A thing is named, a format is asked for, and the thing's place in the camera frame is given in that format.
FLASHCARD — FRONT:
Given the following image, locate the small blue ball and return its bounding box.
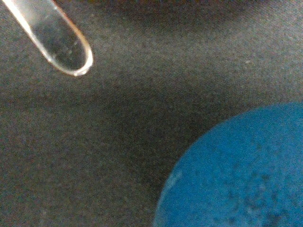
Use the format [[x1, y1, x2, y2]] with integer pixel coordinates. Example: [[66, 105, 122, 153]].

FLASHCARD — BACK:
[[153, 103, 303, 227]]

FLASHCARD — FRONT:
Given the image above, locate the black tablecloth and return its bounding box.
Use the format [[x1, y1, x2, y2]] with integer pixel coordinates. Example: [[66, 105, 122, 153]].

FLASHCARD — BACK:
[[0, 0, 303, 227]]

